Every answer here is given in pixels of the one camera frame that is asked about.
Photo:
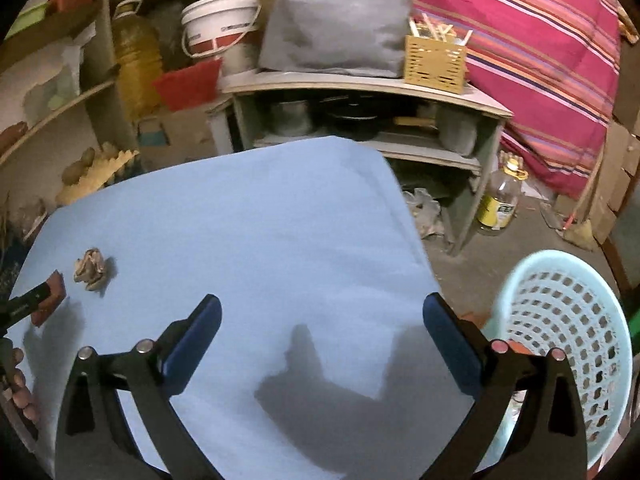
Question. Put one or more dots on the small potato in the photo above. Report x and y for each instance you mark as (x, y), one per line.
(108, 149)

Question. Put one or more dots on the large potato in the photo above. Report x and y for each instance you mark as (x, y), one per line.
(77, 167)

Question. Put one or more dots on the small steel pot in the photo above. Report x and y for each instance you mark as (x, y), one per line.
(287, 117)

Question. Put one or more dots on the stack of cardboard boxes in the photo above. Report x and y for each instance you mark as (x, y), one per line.
(620, 150)

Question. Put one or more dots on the black pan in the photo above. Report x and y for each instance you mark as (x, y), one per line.
(352, 117)

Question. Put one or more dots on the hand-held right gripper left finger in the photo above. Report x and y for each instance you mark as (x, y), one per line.
(195, 345)

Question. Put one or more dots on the green plastic tray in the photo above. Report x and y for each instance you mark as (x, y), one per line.
(30, 20)

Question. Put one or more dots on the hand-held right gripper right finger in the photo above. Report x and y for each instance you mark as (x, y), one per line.
(450, 345)

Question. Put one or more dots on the clear bag of vegetables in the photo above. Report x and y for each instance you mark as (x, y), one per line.
(52, 95)

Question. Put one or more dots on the cardboard box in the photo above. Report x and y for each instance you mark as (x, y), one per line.
(185, 132)

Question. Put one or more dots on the large yellow oil bottle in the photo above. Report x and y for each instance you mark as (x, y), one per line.
(137, 55)

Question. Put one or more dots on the low wooden cabinet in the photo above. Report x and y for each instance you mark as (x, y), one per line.
(350, 85)

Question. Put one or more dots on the straw broom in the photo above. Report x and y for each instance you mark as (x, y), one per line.
(577, 232)

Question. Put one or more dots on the person's left hand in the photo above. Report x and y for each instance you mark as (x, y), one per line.
(21, 395)

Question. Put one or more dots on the crumpled white plastic bag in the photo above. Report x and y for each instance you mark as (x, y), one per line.
(425, 212)

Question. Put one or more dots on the light blue plastic basket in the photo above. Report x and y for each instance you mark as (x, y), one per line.
(565, 300)

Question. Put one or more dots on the white plastic bucket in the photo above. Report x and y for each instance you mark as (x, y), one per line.
(220, 12)

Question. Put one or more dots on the brown sweet potato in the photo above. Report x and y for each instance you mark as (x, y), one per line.
(12, 134)

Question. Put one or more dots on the tall wooden shelf unit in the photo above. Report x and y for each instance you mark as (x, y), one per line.
(65, 105)

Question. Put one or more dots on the yellow egg tray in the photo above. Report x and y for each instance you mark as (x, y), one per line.
(100, 175)

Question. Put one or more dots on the bundle of wooden chopsticks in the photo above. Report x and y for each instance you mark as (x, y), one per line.
(440, 30)

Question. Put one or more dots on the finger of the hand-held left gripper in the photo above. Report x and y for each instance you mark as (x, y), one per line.
(25, 305)

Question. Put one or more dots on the red plastic bowl basket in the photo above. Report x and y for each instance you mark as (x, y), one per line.
(187, 85)

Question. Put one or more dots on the brown paper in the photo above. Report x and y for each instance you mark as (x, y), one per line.
(90, 267)

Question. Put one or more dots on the grey pot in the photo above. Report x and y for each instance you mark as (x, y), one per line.
(456, 132)

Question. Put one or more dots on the red striped blanket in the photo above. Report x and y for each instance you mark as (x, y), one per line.
(525, 35)

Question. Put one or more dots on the dark red cardboard piece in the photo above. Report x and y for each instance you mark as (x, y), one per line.
(55, 285)

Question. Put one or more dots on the grey cloth cover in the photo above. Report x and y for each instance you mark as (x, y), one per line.
(335, 25)

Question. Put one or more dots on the black plastic crate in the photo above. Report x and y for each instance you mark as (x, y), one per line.
(10, 270)

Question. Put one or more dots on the clear plastic bottle yellow label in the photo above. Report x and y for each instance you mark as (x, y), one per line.
(500, 200)

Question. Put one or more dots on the yellow utensil holder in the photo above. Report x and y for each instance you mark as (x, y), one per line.
(432, 67)

